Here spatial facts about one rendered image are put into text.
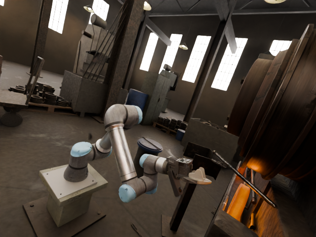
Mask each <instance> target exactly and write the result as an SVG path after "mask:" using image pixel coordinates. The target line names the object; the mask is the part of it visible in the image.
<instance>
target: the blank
mask: <svg viewBox="0 0 316 237"><path fill-rule="evenodd" d="M249 194H250V188H249V187H247V186H246V185H244V184H242V183H241V184H240V185H239V187H238V189H237V191H236V193H235V195H234V197H233V199H232V201H231V203H230V206H229V208H228V210H227V213H228V214H229V215H231V216H232V217H234V218H235V219H237V220H239V218H240V216H241V214H242V212H243V210H244V207H245V205H246V202H247V200H248V197H249Z"/></svg>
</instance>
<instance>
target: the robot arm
mask: <svg viewBox="0 0 316 237"><path fill-rule="evenodd" d="M141 121H142V111H141V109H140V108H139V107H138V106H134V105H123V104H115V105H113V106H111V107H110V108H109V109H108V110H107V111H106V113H105V116H104V126H105V130H106V131H107V133H106V134H105V135H104V137H103V138H102V139H99V140H98V141H97V142H96V143H95V144H90V143H88V142H79V143H77V144H75V145H74V146H73V147H72V150H71V155H70V160H69V165H68V166H67V168H66V169H65V171H64V174H63V177H64V179H65V180H67V181H69V182H81V181H83V180H85V179H86V178H87V177H88V166H87V165H88V162H89V161H93V160H97V159H101V158H106V157H108V156H109V155H110V154H111V151H112V148H113V152H114V156H115V159H116V162H117V166H118V171H119V175H120V178H121V181H122V186H121V187H120V188H119V197H120V199H121V200H122V201H123V202H125V203H128V202H130V201H132V200H135V199H136V198H137V197H139V196H140V195H142V194H144V193H145V194H149V195H150V194H154V193H155V192H156V191H157V186H158V173H161V174H167V175H168V176H169V180H170V183H171V185H172V189H173V192H174V196H175V197H178V196H180V195H181V194H182V193H183V190H182V187H181V184H180V181H183V182H187V183H192V184H201V185H207V184H211V183H212V181H210V180H209V179H207V178H206V177H205V170H204V168H202V167H200V168H199V169H197V170H196V171H195V170H193V171H191V170H192V167H193V164H192V160H190V159H186V158H173V157H172V156H169V157H166V158H162V157H158V156H154V155H151V154H150V155H149V154H143V155H142V156H141V158H140V166H141V167H142V168H144V173H143V176H142V177H140V178H138V177H137V174H136V170H135V167H134V164H133V160H132V157H131V153H130V150H129V147H128V144H127V141H126V137H125V133H124V132H125V131H126V130H129V129H130V128H131V127H132V126H133V125H135V124H136V125H137V124H139V123H140V122H141Z"/></svg>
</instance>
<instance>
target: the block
mask: <svg viewBox="0 0 316 237"><path fill-rule="evenodd" d="M205 237H259V236H258V235H257V234H256V233H255V232H254V231H252V230H251V229H249V228H248V227H247V226H245V225H244V224H242V223H241V222H239V221H238V220H237V219H235V218H234V217H232V216H231V215H229V214H228V213H226V212H225V211H224V210H221V209H220V210H218V211H217V212H216V214H215V217H214V219H213V221H212V223H211V225H210V227H209V229H208V231H207V234H206V236H205Z"/></svg>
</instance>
